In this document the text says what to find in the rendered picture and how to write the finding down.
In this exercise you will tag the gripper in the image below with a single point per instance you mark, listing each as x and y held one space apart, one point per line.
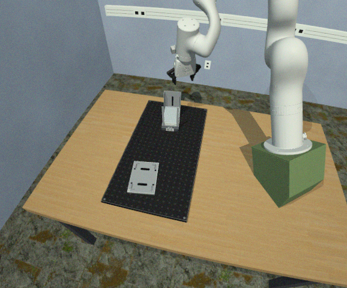
181 69

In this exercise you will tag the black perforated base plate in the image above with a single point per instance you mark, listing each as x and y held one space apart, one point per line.
177 153

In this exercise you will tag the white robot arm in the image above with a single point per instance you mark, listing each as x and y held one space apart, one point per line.
288 58

